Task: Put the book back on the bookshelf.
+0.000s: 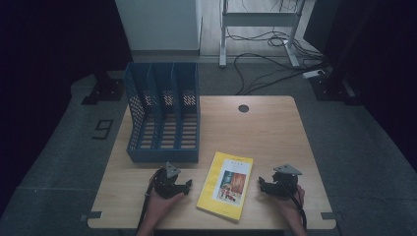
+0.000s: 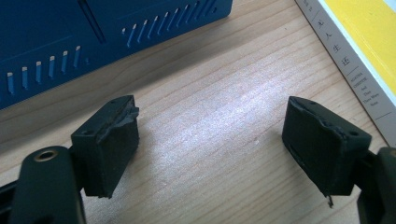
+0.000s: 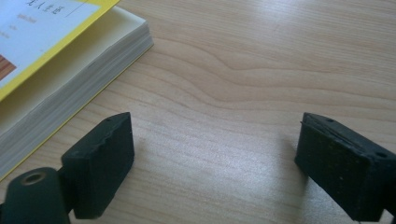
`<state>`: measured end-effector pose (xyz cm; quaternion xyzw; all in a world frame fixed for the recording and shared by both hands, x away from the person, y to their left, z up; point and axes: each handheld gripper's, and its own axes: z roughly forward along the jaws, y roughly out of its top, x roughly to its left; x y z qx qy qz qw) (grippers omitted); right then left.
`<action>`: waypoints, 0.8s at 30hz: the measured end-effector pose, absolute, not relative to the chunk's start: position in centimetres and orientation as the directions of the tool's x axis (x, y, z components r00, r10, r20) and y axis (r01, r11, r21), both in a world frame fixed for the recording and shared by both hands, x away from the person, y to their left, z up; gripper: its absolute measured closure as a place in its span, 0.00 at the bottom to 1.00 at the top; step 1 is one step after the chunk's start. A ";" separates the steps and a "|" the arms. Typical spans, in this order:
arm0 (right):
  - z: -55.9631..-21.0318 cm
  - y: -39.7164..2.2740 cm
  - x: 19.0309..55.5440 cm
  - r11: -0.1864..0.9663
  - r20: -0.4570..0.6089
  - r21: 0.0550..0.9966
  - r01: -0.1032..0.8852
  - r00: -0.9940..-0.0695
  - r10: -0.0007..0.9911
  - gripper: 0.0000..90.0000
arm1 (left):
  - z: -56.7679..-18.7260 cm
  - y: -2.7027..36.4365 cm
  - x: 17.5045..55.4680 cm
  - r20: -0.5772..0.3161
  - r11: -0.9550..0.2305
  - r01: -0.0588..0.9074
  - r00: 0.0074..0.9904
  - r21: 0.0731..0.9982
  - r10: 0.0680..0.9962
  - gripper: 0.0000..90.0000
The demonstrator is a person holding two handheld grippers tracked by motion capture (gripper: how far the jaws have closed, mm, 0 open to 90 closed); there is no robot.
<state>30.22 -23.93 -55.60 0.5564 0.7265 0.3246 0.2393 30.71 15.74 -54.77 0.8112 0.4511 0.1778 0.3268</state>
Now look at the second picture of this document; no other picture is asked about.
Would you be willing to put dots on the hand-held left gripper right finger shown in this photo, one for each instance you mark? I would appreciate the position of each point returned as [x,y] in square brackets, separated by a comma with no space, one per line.
[320,149]

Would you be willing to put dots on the blue file rack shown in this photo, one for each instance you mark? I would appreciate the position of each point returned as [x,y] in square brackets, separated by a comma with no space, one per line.
[62,28]

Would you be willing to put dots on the yellow book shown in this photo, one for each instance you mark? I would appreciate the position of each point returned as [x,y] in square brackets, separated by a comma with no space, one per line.
[370,37]

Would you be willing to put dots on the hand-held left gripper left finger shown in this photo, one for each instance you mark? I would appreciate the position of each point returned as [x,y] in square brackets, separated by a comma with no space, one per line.
[106,155]

